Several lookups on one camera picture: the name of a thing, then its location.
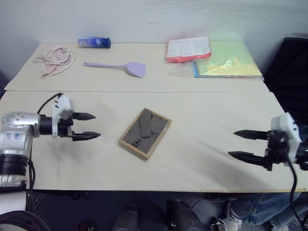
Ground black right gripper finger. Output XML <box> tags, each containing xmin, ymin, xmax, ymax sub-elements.
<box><xmin>233</xmin><ymin>129</ymin><xmax>269</xmax><ymax>141</ymax></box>
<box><xmin>228</xmin><ymin>151</ymin><xmax>268</xmax><ymax>168</ymax></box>

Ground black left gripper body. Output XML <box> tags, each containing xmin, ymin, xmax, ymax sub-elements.
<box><xmin>57</xmin><ymin>112</ymin><xmax>75</xmax><ymax>141</ymax></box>

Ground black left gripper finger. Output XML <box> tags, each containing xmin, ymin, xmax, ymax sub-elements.
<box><xmin>73</xmin><ymin>112</ymin><xmax>97</xmax><ymax>121</ymax></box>
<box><xmin>72</xmin><ymin>131</ymin><xmax>102</xmax><ymax>142</ymax></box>

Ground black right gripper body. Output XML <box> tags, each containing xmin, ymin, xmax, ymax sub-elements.
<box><xmin>264</xmin><ymin>129</ymin><xmax>290</xmax><ymax>172</ymax></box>

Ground person's blue jeans leg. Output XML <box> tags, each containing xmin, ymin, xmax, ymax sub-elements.
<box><xmin>225</xmin><ymin>192</ymin><xmax>308</xmax><ymax>231</ymax></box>

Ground pink white cloth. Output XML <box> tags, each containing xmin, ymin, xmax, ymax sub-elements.
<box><xmin>32</xmin><ymin>46</ymin><xmax>76</xmax><ymax>80</ymax></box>

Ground purple silicone spatula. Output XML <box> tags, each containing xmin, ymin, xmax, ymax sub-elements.
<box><xmin>83</xmin><ymin>61</ymin><xmax>147</xmax><ymax>79</ymax></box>

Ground green yellow paper pack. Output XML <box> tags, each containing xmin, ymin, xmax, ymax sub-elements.
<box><xmin>192</xmin><ymin>39</ymin><xmax>265</xmax><ymax>81</ymax></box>

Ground blue cylindrical can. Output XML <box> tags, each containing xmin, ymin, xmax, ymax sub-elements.
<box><xmin>77</xmin><ymin>36</ymin><xmax>112</xmax><ymax>50</ymax></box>

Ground dark rounded shape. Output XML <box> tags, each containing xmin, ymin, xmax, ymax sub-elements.
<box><xmin>112</xmin><ymin>204</ymin><xmax>141</xmax><ymax>231</ymax></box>
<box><xmin>167</xmin><ymin>199</ymin><xmax>211</xmax><ymax>231</ymax></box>

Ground white robot body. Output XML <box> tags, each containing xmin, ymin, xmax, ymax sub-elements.
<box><xmin>0</xmin><ymin>191</ymin><xmax>27</xmax><ymax>215</ymax></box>

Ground clear plastic bag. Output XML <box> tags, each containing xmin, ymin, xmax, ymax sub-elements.
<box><xmin>167</xmin><ymin>65</ymin><xmax>196</xmax><ymax>78</ymax></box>

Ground red paper pack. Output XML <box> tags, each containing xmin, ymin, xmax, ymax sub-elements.
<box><xmin>165</xmin><ymin>36</ymin><xmax>213</xmax><ymax>64</ymax></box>

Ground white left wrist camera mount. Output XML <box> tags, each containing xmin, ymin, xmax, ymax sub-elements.
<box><xmin>51</xmin><ymin>94</ymin><xmax>76</xmax><ymax>138</ymax></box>

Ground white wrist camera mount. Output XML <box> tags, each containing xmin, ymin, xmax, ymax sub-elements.
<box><xmin>51</xmin><ymin>94</ymin><xmax>76</xmax><ymax>138</ymax></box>
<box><xmin>270</xmin><ymin>113</ymin><xmax>303</xmax><ymax>167</ymax></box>

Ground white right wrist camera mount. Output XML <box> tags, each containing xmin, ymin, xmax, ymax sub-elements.
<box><xmin>270</xmin><ymin>113</ymin><xmax>303</xmax><ymax>167</ymax></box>

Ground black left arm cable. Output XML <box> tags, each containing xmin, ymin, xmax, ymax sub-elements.
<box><xmin>37</xmin><ymin>92</ymin><xmax>61</xmax><ymax>114</ymax></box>

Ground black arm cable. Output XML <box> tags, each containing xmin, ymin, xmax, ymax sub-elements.
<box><xmin>287</xmin><ymin>160</ymin><xmax>308</xmax><ymax>228</ymax></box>
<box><xmin>37</xmin><ymin>92</ymin><xmax>61</xmax><ymax>114</ymax></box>

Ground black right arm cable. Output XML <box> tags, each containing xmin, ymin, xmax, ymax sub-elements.
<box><xmin>287</xmin><ymin>160</ymin><xmax>308</xmax><ymax>228</ymax></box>

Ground wooden picture frame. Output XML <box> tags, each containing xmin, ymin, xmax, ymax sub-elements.
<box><xmin>117</xmin><ymin>107</ymin><xmax>173</xmax><ymax>160</ymax></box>

